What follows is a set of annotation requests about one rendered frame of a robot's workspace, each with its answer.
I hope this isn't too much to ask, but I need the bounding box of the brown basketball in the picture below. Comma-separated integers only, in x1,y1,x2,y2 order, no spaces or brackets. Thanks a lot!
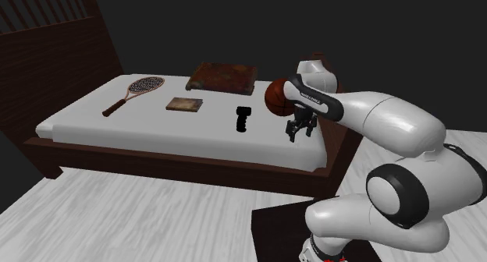
264,77,302,118

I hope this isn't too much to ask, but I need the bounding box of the wooden tennis racket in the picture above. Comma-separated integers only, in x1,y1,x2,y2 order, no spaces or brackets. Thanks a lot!
101,76,166,118

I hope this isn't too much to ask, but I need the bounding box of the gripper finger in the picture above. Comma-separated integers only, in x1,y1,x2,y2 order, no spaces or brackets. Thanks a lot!
285,119,301,143
304,119,318,138

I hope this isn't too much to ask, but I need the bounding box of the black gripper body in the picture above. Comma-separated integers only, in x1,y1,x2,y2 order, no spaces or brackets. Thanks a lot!
294,106,319,128

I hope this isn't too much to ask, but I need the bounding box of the black ribbed cylinder object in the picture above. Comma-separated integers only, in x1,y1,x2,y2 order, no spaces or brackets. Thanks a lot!
235,105,253,133

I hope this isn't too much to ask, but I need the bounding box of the large brown worn book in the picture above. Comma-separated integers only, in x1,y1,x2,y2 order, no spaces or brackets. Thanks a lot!
185,61,259,97

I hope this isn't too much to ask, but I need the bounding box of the small tan worn book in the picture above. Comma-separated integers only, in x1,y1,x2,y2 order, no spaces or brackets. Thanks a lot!
165,97,204,113

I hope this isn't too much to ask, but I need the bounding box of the dark robot stand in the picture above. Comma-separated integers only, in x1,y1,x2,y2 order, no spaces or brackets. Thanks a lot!
251,195,383,262

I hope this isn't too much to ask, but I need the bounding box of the dark wooden bed white mattress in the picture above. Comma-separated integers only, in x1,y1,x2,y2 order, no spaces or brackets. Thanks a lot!
0,0,364,200

